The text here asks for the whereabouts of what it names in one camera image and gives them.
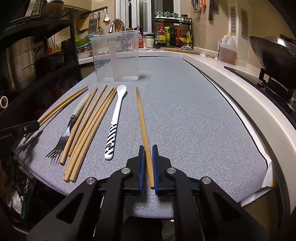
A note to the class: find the black shelving rack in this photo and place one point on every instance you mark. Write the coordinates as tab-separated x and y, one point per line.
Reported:
43	70

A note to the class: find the round wooden cutting board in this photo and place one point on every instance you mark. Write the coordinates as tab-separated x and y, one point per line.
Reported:
180	50

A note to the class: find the white striped ceramic spoon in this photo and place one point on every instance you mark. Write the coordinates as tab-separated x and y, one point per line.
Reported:
110	143

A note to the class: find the brown liquid plastic jug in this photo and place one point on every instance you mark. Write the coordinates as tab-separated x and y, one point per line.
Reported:
227	49

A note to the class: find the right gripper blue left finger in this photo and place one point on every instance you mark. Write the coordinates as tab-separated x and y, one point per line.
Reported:
141	155

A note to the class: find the black spice rack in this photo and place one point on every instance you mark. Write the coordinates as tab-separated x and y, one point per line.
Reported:
173	32

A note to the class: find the chrome kitchen faucet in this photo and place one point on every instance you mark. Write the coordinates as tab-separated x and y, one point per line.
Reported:
116	25

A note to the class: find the black gas stove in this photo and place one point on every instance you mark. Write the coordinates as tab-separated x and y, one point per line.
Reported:
272	90

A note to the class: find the white handled metal fork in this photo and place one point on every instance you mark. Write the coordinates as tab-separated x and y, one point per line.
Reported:
57	150

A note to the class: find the grey table mat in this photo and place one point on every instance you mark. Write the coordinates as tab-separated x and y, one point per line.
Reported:
191	120

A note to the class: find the black metal wok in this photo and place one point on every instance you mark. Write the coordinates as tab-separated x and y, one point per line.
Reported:
278	61

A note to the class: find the clear plastic container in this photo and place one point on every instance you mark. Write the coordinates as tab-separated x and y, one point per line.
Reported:
115	56

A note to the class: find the green plastic colander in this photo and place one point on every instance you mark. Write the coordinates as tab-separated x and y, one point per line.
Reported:
82	42

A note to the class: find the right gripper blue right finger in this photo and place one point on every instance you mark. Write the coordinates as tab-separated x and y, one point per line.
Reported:
155	156

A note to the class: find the red dish soap bottle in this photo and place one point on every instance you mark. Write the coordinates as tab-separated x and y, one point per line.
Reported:
140	38

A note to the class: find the large steel stock pot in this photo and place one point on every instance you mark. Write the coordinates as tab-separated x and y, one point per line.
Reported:
20	64

